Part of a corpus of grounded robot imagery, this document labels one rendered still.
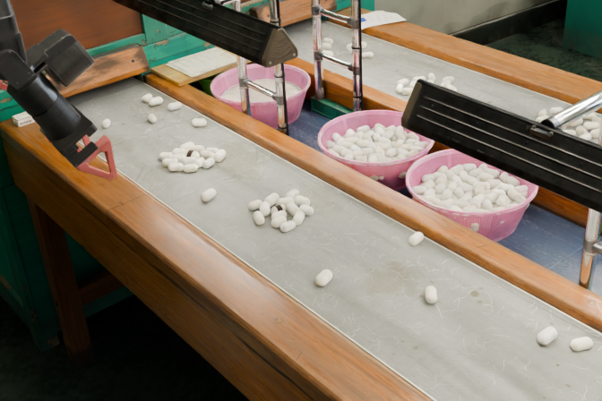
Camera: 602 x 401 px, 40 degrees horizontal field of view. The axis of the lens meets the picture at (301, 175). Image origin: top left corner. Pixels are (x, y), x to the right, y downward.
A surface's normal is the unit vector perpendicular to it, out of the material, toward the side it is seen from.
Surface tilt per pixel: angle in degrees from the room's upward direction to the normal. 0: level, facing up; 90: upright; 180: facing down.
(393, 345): 0
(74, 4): 90
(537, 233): 0
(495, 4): 88
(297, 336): 0
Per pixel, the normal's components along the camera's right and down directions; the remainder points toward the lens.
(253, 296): -0.06, -0.87
